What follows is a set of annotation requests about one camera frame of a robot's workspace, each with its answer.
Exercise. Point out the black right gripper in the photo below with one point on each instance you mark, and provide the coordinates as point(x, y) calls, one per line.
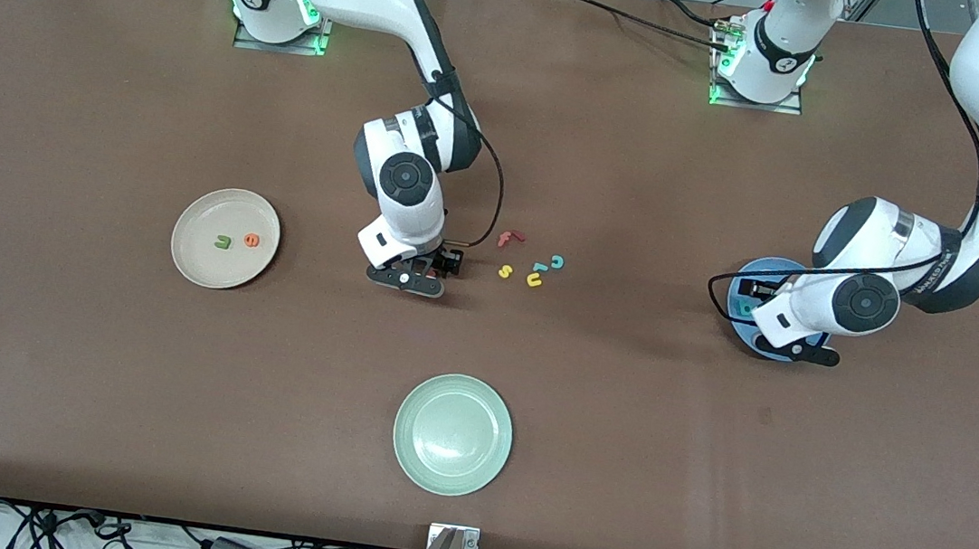
point(433, 261)

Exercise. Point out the teal foam letter b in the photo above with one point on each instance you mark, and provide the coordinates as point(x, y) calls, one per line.
point(746, 310)

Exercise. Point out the orange foam letter e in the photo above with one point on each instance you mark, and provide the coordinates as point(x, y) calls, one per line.
point(246, 240)

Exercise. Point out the green foam letter u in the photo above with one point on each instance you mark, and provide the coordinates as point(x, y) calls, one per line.
point(222, 246)

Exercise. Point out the blue round plate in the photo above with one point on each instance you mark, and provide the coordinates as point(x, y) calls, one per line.
point(772, 270)

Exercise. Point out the red foam letter f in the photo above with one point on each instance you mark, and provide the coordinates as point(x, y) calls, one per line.
point(506, 239)

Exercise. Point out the yellow foam letter u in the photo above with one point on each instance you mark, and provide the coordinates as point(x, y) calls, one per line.
point(534, 285)

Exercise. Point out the teal foam letter l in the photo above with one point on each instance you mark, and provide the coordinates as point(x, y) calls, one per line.
point(538, 267)

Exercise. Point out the teal foam letter c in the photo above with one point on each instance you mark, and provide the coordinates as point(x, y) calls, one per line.
point(553, 261)

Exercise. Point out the pale green round plate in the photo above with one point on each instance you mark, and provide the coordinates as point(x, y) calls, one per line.
point(453, 434)

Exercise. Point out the beige round plate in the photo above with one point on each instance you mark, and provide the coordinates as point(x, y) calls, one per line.
point(213, 218)

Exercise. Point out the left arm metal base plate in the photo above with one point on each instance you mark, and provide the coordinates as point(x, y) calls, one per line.
point(789, 109)

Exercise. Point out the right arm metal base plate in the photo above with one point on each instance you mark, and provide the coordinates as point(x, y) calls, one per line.
point(241, 42)

